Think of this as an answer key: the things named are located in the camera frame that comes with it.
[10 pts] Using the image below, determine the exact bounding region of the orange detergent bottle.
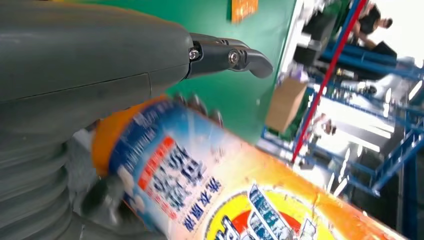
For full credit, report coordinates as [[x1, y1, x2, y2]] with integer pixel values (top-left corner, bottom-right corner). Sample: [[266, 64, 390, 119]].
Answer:
[[91, 96, 408, 240], [230, 0, 260, 24]]

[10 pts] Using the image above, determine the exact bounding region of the brown cardboard box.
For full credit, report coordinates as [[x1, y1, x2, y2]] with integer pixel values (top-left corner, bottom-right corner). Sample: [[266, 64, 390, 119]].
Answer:
[[264, 77, 309, 134]]

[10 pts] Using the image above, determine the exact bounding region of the black zip bag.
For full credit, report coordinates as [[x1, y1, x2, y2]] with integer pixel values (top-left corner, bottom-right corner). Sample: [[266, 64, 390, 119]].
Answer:
[[293, 11, 337, 67]]

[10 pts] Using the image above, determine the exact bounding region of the red bar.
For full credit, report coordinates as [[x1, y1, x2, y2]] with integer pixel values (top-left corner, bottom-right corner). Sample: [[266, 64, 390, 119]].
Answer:
[[290, 0, 369, 164]]

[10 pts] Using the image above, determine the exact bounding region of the blue shelving rack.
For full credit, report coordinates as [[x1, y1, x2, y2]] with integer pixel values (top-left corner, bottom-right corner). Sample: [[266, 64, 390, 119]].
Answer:
[[261, 0, 424, 240]]

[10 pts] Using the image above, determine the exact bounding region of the person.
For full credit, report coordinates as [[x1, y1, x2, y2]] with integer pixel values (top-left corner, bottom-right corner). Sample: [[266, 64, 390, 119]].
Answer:
[[351, 3, 395, 51]]

